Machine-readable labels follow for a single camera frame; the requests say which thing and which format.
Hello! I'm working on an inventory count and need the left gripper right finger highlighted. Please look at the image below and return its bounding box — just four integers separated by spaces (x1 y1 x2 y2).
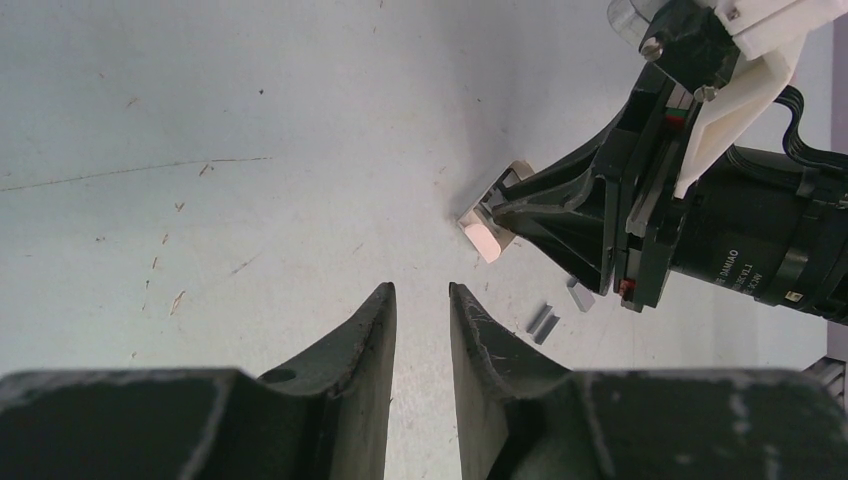
449 283 847 479

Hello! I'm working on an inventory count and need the white staple box barcode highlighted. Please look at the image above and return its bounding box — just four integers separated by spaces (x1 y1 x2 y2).
456 160 535 264

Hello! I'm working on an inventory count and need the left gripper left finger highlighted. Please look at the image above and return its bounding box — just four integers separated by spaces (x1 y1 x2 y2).
1 283 397 479

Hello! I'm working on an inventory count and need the staple strip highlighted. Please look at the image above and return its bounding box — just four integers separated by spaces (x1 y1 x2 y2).
525 304 560 345
566 276 596 313

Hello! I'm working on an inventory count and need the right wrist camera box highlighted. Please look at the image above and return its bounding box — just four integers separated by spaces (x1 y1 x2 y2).
607 0 847 198

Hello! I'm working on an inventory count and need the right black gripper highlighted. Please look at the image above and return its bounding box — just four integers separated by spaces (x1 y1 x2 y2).
494 64 702 312

